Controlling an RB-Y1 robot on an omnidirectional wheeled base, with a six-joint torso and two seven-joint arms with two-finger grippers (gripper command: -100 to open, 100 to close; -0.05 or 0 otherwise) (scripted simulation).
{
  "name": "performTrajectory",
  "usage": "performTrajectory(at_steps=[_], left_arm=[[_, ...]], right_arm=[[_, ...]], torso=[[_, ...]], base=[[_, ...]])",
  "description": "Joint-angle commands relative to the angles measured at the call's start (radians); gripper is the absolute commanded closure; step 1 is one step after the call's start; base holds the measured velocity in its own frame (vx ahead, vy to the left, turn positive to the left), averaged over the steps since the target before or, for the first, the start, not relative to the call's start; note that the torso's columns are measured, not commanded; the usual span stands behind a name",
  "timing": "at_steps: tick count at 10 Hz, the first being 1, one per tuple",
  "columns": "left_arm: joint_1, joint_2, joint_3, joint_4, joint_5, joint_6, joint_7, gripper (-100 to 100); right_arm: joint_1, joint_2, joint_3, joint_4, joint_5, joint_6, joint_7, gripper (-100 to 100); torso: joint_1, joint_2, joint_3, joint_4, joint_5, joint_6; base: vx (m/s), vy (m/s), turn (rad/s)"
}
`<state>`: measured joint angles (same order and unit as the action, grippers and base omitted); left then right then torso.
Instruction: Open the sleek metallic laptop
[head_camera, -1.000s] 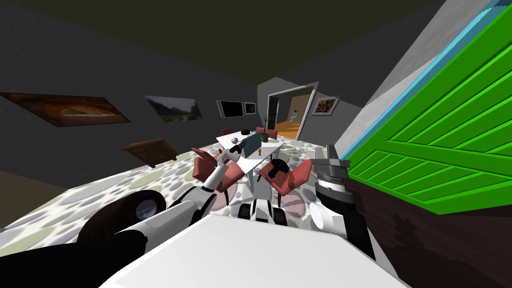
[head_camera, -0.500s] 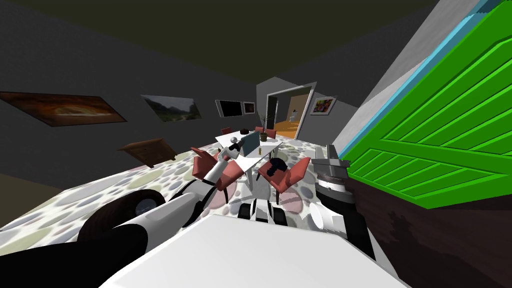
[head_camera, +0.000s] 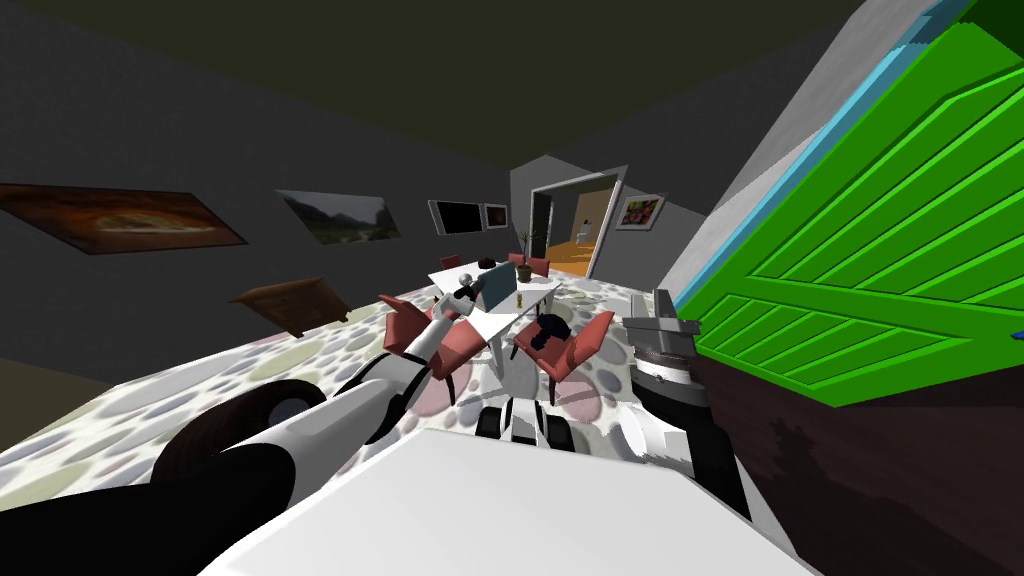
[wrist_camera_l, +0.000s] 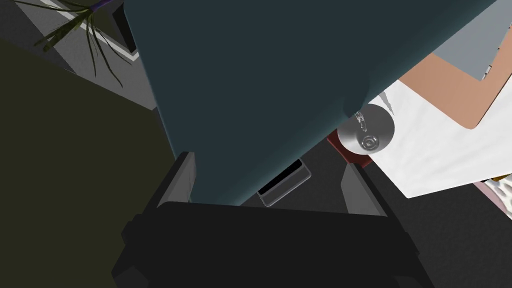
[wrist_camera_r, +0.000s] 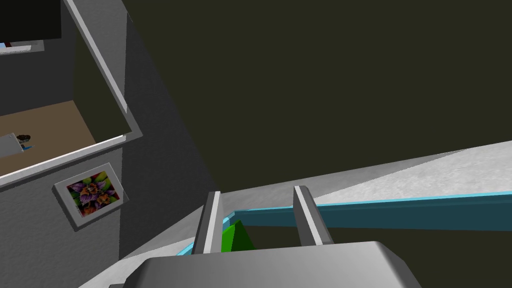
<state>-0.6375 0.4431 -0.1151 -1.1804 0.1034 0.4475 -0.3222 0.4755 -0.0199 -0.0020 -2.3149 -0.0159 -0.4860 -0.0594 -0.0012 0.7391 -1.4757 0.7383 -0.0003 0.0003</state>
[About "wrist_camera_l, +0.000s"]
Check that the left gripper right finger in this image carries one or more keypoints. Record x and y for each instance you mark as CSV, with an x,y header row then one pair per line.
x,y
360,196

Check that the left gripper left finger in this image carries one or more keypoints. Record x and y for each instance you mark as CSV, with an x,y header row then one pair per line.
x,y
180,184

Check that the dark red block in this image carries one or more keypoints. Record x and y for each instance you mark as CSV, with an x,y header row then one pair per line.
x,y
352,156

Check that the silver round disc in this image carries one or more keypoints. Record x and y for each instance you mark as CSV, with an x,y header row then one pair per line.
x,y
380,128

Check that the white table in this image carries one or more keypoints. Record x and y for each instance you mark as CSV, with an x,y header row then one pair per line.
x,y
436,156

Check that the dark teal slab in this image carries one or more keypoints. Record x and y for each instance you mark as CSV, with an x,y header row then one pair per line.
x,y
260,80

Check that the tan flat board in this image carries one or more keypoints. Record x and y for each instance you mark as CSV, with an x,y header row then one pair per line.
x,y
452,88

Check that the green spiky plant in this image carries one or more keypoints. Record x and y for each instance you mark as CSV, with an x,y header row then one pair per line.
x,y
80,22

